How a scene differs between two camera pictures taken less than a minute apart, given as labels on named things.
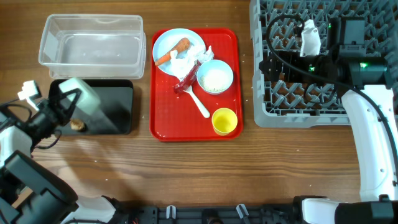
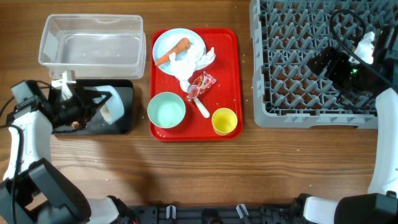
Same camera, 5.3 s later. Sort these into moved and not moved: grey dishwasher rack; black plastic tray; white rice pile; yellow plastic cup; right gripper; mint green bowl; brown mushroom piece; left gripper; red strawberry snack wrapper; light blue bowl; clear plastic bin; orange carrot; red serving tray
Moved: red strawberry snack wrapper; white rice pile; mint green bowl; light blue bowl; right gripper; left gripper
Not moved: grey dishwasher rack; orange carrot; red serving tray; brown mushroom piece; black plastic tray; clear plastic bin; yellow plastic cup
